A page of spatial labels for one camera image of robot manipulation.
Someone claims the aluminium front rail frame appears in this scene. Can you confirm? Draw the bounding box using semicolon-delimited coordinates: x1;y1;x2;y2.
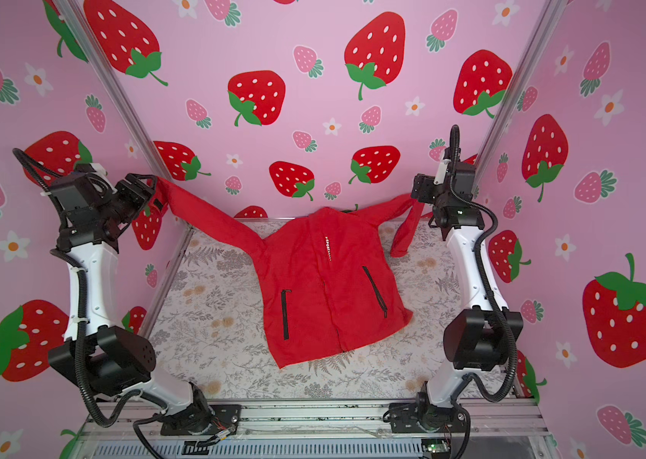
70;399;560;458

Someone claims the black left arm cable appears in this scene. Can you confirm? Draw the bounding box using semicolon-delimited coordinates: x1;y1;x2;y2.
11;147;146;428

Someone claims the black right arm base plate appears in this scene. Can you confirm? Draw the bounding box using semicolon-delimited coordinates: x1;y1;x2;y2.
382;402;470;433

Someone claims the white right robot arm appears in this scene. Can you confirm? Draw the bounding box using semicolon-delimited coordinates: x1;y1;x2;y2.
412;159;523;431

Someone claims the right aluminium corner post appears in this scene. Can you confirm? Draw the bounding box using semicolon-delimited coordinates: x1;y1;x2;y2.
464;1;569;186

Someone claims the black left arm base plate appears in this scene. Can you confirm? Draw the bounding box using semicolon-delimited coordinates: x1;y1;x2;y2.
161;404;242;437

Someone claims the left aluminium corner post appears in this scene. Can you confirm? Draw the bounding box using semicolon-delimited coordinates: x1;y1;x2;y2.
55;0;171;180

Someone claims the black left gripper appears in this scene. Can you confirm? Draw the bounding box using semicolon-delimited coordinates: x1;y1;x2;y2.
96;176;154;233

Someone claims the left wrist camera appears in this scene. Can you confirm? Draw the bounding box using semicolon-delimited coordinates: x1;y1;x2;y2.
74;163;108;178

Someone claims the red zip-up jacket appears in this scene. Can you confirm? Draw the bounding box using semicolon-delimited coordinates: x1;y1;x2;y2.
158;180;424;368

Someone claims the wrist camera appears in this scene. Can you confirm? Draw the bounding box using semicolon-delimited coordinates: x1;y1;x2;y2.
434;158;452;186
74;163;108;178

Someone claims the aluminium corner post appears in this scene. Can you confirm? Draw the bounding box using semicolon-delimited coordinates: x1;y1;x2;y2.
464;1;569;186
55;0;171;180

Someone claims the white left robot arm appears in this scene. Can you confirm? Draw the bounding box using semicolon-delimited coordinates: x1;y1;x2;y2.
45;164;215;433

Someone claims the floral grey table cloth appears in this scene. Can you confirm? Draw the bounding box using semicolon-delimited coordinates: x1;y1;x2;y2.
149;218;470;399

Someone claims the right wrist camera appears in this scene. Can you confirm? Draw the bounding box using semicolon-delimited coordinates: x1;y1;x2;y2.
434;158;452;186

